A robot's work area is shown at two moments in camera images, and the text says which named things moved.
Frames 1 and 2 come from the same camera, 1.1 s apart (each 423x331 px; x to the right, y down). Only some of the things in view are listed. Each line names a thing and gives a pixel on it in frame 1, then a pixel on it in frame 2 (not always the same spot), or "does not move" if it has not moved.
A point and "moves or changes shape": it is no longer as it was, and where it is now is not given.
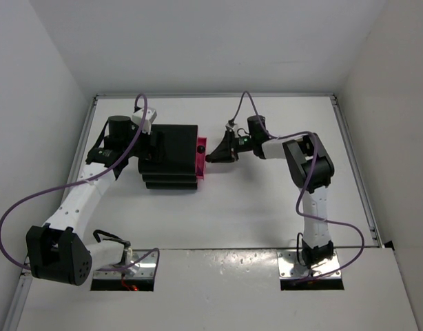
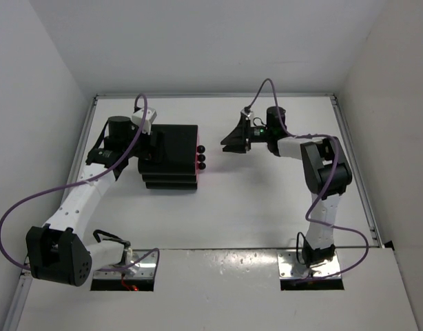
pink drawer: [201, 153] moves or changes shape
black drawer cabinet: [180, 167] does not move
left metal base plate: [145, 269] does not move
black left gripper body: [141, 147] does not move
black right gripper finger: [220, 156] -> [237, 148]
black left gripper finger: [156, 154] does not move
